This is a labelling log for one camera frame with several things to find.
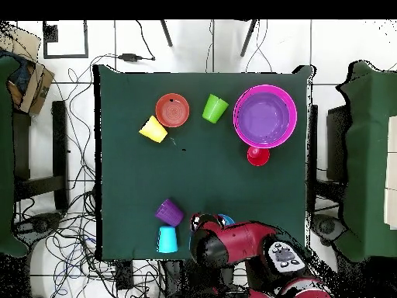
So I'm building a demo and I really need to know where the blue bowl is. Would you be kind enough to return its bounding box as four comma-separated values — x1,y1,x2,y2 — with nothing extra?
216,213,236,227

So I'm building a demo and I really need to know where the yellow cup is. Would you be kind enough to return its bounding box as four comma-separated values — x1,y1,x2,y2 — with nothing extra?
138,115,169,144

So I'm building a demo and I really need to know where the purple cup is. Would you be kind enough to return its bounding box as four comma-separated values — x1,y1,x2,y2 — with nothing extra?
154,198,185,227

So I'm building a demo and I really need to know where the blue cup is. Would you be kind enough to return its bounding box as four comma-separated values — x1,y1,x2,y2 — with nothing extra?
155,225,179,254

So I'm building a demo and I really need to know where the dark green table cloth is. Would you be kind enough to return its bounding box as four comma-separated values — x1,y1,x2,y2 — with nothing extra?
92,64,314,262

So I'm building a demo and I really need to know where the red cup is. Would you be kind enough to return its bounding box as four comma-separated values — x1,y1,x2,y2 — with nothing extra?
247,145,271,167

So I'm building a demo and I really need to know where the black power strip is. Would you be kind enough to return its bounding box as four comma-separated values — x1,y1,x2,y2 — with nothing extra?
114,260,135,290

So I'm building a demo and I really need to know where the pink bowl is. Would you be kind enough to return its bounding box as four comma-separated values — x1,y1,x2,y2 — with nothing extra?
233,84,299,149

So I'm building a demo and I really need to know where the green cup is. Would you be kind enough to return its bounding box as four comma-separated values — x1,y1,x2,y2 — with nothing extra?
202,93,230,124

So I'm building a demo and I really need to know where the purple bowl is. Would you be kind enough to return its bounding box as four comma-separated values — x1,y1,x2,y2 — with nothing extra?
237,92,292,146

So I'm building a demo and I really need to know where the orange bowl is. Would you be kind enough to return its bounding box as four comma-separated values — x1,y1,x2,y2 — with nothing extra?
154,92,191,129

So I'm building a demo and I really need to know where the grey chair base with knob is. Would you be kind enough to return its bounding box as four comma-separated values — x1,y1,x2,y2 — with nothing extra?
13,210,63,237

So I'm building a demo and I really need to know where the green covered table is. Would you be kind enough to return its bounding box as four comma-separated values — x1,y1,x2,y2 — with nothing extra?
0,55,29,258
336,60,397,262

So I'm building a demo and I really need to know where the black tripod leg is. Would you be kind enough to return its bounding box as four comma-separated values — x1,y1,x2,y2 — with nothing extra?
240,19,258,57
160,19,174,47

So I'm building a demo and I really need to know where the cardboard box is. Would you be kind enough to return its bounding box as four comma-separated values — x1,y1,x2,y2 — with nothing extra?
0,24,56,116

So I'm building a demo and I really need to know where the black square frame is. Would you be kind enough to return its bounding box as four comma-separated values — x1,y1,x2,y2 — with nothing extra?
42,20,89,59

